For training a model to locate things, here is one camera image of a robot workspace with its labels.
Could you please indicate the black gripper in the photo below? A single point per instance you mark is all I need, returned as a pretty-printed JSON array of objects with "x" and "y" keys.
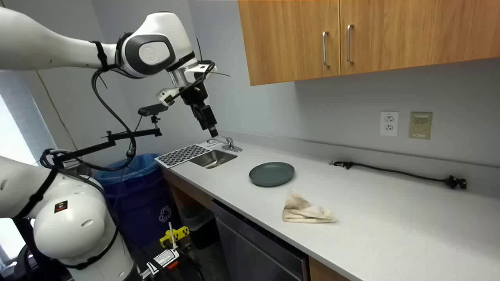
[{"x": 194, "y": 98}]

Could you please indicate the beige cloth towel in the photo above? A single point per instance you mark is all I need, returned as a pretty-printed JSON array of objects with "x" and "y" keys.
[{"x": 298, "y": 210}]

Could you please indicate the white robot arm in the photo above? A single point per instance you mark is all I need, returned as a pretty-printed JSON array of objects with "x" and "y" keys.
[{"x": 72, "y": 223}]

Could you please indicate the steel sink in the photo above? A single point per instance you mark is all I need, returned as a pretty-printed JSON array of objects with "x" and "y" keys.
[{"x": 213, "y": 159}]

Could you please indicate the dark green plate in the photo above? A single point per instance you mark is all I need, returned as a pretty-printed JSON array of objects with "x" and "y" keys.
[{"x": 272, "y": 174}]

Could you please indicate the blue recycling bin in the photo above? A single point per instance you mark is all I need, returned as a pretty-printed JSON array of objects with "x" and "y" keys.
[{"x": 139, "y": 201}]

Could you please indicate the yellow tool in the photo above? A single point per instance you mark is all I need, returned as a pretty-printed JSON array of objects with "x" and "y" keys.
[{"x": 175, "y": 235}]

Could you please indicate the wooden upper cabinet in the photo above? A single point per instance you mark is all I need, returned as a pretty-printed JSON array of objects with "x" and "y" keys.
[{"x": 281, "y": 38}]

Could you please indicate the dishwasher front panel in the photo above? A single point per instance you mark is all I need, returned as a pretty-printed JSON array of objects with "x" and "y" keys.
[{"x": 252, "y": 254}]

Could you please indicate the white red device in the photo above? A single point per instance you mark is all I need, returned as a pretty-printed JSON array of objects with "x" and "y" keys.
[{"x": 159, "y": 263}]

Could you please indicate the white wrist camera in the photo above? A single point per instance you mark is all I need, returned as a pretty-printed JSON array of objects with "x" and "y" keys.
[{"x": 167, "y": 96}]

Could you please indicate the left silver cabinet handle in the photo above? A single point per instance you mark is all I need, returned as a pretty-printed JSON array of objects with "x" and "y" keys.
[{"x": 323, "y": 49}]

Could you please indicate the silver cabinet handle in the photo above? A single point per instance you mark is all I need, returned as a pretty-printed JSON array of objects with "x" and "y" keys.
[
  {"x": 348, "y": 31},
  {"x": 323, "y": 49}
]

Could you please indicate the right silver cabinet handle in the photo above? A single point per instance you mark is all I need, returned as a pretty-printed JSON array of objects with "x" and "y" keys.
[{"x": 348, "y": 31}]

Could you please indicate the white wall outlet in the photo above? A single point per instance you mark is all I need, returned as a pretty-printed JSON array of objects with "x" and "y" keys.
[{"x": 389, "y": 124}]

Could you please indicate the beige wall switch plate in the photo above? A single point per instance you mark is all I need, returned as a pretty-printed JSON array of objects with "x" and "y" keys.
[{"x": 420, "y": 126}]

